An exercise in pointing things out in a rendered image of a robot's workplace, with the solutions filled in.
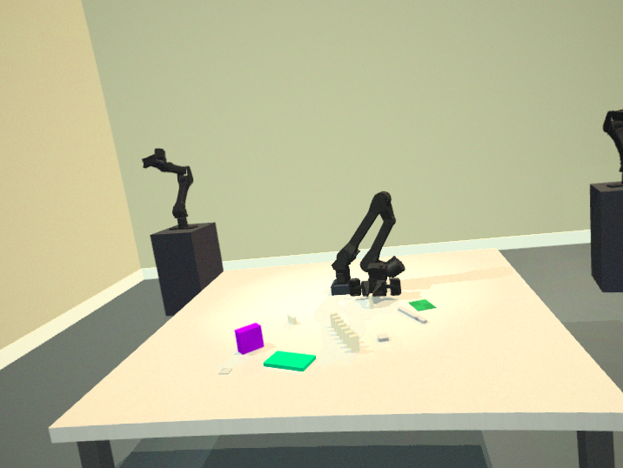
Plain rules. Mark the purple block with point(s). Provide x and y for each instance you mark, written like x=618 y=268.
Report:
x=249 y=338

